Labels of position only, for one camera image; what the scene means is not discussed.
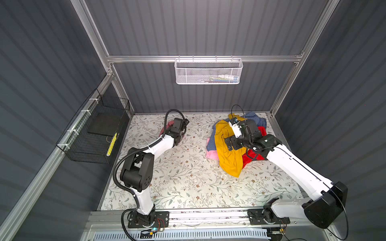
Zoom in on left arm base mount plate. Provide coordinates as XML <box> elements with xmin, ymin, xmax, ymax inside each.
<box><xmin>127</xmin><ymin>211</ymin><xmax>170</xmax><ymax>229</ymax></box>

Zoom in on white perforated vent strip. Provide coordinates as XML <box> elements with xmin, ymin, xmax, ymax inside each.
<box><xmin>91</xmin><ymin>228</ymin><xmax>272</xmax><ymax>241</ymax></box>

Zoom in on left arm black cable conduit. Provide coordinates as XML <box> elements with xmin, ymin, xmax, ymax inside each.
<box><xmin>113</xmin><ymin>109</ymin><xmax>186</xmax><ymax>241</ymax></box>

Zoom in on yellow printed t-shirt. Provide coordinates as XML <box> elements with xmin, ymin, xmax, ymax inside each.
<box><xmin>214</xmin><ymin>120</ymin><xmax>246</xmax><ymax>178</ymax></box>

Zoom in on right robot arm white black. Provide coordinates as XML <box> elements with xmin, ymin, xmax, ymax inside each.
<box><xmin>224</xmin><ymin>117</ymin><xmax>348</xmax><ymax>229</ymax></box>

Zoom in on items in white basket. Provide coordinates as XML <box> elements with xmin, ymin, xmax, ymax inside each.
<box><xmin>199</xmin><ymin>74</ymin><xmax>239</xmax><ymax>84</ymax></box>

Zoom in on white wire mesh basket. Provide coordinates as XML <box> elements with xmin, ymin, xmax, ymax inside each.
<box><xmin>174</xmin><ymin>57</ymin><xmax>243</xmax><ymax>85</ymax></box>

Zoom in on red cloth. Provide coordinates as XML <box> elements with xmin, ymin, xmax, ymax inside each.
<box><xmin>241</xmin><ymin>126</ymin><xmax>268</xmax><ymax>169</ymax></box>

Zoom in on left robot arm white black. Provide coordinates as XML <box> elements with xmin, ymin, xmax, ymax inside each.
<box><xmin>113</xmin><ymin>117</ymin><xmax>189</xmax><ymax>216</ymax></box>

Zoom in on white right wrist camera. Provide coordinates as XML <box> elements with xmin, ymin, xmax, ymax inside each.
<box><xmin>229</xmin><ymin>117</ymin><xmax>242</xmax><ymax>138</ymax></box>

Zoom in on floral patterned table mat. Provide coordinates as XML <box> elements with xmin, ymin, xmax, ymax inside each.
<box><xmin>99</xmin><ymin>113</ymin><xmax>304</xmax><ymax>210</ymax></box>

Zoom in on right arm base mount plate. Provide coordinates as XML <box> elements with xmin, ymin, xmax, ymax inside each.
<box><xmin>247</xmin><ymin>208</ymin><xmax>291</xmax><ymax>225</ymax></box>

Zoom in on dark pink ribbed cloth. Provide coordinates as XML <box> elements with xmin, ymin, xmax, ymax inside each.
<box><xmin>159</xmin><ymin>120</ymin><xmax>174</xmax><ymax>136</ymax></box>

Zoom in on black wire basket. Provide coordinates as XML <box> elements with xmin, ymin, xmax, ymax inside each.
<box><xmin>56</xmin><ymin>89</ymin><xmax>130</xmax><ymax>164</ymax></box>

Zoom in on blue checkered shirt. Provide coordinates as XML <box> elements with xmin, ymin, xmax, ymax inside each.
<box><xmin>207</xmin><ymin>112</ymin><xmax>267</xmax><ymax>151</ymax></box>

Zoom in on black foam pad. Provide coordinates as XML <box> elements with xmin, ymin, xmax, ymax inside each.
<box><xmin>87</xmin><ymin>113</ymin><xmax>121</xmax><ymax>137</ymax></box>

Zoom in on light pink cloth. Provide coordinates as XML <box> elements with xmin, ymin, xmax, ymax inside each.
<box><xmin>206</xmin><ymin>150</ymin><xmax>219</xmax><ymax>161</ymax></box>

